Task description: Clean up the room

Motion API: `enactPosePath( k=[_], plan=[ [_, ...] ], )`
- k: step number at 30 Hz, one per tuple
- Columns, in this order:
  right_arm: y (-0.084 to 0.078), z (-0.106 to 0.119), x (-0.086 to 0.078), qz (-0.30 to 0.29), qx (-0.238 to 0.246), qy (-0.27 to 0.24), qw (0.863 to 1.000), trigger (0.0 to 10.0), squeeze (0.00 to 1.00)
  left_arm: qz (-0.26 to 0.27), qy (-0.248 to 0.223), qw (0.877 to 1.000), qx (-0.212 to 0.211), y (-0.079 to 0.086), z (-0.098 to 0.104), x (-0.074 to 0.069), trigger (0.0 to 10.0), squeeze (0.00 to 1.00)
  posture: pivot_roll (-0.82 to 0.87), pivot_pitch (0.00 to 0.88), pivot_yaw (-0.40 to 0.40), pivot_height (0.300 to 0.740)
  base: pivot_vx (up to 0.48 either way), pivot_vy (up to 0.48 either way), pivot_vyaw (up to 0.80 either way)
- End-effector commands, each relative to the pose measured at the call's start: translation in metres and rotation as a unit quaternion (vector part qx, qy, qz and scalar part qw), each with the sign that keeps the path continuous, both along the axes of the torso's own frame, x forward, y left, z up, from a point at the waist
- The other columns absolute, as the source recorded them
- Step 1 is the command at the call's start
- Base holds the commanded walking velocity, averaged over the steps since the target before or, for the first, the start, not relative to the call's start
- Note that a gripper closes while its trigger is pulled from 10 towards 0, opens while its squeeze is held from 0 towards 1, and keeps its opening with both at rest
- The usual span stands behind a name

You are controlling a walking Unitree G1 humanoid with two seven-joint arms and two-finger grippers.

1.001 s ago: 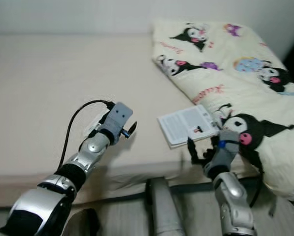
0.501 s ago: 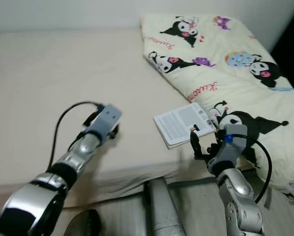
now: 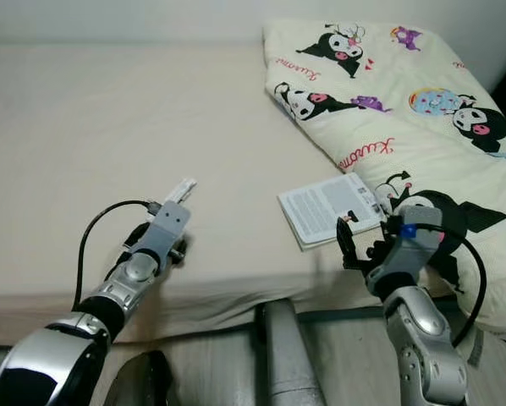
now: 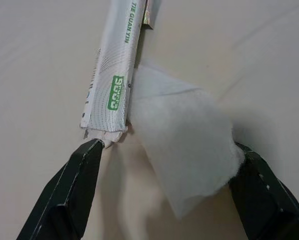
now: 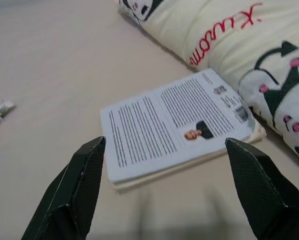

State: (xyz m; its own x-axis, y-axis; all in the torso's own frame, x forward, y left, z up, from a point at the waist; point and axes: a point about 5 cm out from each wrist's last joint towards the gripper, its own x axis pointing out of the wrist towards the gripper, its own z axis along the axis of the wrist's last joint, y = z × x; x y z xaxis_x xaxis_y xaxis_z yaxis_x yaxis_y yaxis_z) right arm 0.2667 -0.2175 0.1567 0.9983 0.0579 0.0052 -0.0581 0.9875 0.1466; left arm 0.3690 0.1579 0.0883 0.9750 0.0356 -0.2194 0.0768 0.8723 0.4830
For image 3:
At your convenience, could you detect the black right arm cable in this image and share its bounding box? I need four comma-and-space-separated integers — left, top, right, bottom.
439, 227, 489, 346

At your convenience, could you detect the cream cartoon print quilt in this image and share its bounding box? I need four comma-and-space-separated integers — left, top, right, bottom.
263, 19, 506, 343

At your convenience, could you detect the white printed booklet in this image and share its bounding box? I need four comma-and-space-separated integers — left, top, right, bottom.
278, 173, 385, 251

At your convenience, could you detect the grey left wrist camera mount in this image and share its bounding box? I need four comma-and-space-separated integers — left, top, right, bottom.
130, 200, 193, 267

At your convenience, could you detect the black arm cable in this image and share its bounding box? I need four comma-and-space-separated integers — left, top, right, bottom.
74, 200, 157, 312
439, 227, 489, 346

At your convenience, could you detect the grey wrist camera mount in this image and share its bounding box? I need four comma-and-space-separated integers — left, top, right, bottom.
130, 200, 193, 267
367, 207, 444, 297

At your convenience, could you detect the black robot knee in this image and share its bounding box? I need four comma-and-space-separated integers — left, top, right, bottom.
105, 349, 179, 406

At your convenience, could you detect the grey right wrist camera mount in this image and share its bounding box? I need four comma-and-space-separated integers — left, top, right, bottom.
367, 207, 444, 297

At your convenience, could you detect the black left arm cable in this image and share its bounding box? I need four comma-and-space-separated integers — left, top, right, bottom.
74, 200, 157, 312

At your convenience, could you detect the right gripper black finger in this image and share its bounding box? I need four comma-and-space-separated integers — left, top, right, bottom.
338, 217, 362, 270

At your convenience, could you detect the bed mattress with cream sheet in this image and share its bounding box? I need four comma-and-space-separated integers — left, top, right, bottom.
0, 42, 506, 346

